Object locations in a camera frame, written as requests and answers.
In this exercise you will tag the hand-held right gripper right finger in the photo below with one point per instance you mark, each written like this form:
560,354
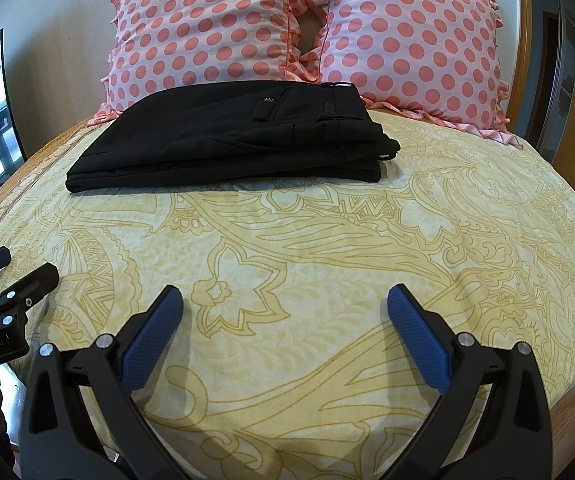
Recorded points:
420,340

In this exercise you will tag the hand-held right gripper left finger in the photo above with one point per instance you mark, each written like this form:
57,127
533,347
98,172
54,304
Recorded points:
147,340

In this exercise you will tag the black pants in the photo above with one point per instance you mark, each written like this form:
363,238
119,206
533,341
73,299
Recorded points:
227,135

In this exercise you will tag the yellow patterned bed sheet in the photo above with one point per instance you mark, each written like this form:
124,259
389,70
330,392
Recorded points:
317,260

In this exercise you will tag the large pink polka dot pillow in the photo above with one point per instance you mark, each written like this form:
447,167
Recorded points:
202,35

